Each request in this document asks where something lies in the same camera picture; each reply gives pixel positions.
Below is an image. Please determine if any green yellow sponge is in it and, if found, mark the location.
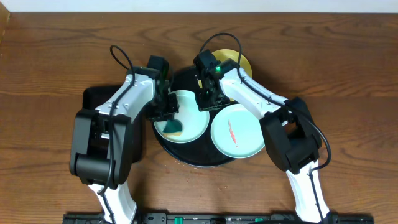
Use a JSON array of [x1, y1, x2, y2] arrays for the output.
[[162, 119, 183, 136]]

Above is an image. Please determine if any mint green plate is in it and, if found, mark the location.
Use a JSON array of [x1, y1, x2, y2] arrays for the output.
[[211, 104, 265, 159], [154, 90, 210, 144]]

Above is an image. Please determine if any yellow plate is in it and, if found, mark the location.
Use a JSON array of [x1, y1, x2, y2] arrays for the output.
[[198, 49, 253, 102]]

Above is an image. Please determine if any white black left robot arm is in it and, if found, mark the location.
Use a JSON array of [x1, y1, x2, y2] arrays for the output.
[[70, 66, 178, 223]]

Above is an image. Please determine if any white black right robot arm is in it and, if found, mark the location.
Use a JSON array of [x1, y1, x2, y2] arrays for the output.
[[193, 59, 331, 223]]

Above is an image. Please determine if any black round tray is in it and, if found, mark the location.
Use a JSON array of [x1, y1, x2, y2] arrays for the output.
[[152, 67, 234, 167]]

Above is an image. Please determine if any black rectangular tray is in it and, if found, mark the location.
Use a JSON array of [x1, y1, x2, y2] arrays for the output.
[[83, 85, 143, 163]]

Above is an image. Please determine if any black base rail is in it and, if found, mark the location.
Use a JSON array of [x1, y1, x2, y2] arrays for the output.
[[62, 212, 375, 224]]

